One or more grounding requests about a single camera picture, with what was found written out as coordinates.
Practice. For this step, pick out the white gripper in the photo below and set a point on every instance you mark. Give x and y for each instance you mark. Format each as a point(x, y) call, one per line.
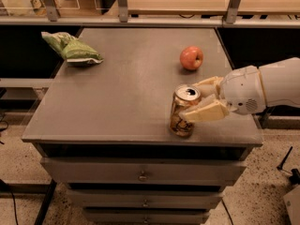
point(241, 89)

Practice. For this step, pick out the orange soda can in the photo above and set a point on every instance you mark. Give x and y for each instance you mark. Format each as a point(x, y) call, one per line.
point(184, 97)

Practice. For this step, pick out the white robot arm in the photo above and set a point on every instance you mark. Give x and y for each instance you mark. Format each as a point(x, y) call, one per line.
point(281, 84)

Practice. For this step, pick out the green jalapeno chip bag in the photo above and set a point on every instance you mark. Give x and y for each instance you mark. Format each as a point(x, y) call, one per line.
point(72, 49)

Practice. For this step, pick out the red apple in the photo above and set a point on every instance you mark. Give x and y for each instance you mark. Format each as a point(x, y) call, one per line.
point(191, 58)

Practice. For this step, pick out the grey drawer cabinet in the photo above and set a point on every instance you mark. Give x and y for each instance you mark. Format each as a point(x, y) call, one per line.
point(121, 108)

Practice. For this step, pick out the top drawer with knob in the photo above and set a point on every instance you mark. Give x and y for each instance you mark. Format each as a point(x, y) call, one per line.
point(143, 171)

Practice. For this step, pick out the drawer with knob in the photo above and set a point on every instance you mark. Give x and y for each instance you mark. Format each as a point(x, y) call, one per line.
point(147, 216)
point(143, 171)
point(144, 199)

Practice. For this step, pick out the middle drawer with knob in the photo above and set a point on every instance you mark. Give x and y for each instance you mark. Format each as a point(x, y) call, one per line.
point(144, 199)

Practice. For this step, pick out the bottom drawer with knob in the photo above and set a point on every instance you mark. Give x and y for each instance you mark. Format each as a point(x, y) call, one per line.
point(147, 216)

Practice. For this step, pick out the metal railing frame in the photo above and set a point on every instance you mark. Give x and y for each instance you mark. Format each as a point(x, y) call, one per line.
point(177, 13)

